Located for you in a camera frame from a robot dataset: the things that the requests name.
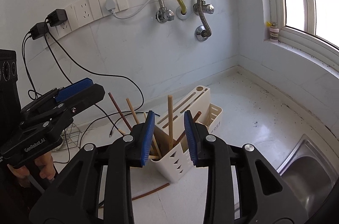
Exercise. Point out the black power adapter upper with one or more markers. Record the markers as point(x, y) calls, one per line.
point(57, 17)

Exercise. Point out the wire rack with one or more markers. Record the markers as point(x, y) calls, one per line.
point(70, 138)

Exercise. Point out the black power adapter lower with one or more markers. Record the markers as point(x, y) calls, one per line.
point(38, 30)

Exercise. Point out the small jar on windowsill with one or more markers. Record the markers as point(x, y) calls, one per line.
point(273, 31)

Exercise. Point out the white wall power strip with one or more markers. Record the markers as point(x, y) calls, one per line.
point(81, 13)

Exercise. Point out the white wall plug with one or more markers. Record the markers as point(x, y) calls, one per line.
point(110, 6)

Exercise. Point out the dark brown chopstick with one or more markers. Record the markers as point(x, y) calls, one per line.
point(120, 112)

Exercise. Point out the reddish brown chopstick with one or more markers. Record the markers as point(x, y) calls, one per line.
point(189, 122)

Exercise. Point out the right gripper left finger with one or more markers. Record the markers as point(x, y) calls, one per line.
point(142, 139)

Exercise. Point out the cream plastic utensil holder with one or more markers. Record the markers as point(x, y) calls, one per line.
point(176, 132)

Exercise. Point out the stainless steel sink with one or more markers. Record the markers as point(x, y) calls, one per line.
point(309, 174)

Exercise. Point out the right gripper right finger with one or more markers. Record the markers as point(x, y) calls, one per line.
point(196, 140)

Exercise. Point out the person left hand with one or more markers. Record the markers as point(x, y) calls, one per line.
point(45, 165)

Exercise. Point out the black power adapter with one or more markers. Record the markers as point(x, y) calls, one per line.
point(57, 17)
point(38, 30)

